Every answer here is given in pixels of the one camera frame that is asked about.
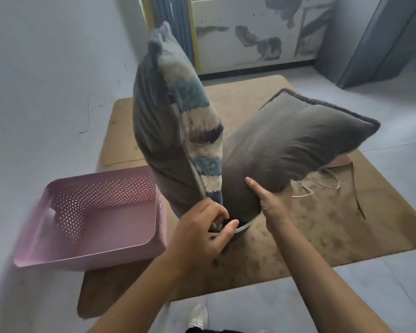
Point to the person's left hand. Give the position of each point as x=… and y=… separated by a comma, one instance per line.
x=197, y=239

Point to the person's right hand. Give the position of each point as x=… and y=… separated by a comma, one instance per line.
x=274, y=215

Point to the plain grey cushion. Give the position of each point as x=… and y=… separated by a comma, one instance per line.
x=291, y=142

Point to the grey zigzag patterned cushion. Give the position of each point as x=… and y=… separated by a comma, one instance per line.
x=152, y=135

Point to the person's left forearm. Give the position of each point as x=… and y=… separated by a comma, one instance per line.
x=142, y=301

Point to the person's right forearm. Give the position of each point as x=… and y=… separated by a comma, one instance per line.
x=326, y=287

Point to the wooden table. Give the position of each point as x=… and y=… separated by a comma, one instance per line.
x=332, y=221

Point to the white shoe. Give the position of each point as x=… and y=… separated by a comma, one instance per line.
x=197, y=317

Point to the pink plastic basket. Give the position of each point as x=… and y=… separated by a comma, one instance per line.
x=100, y=253

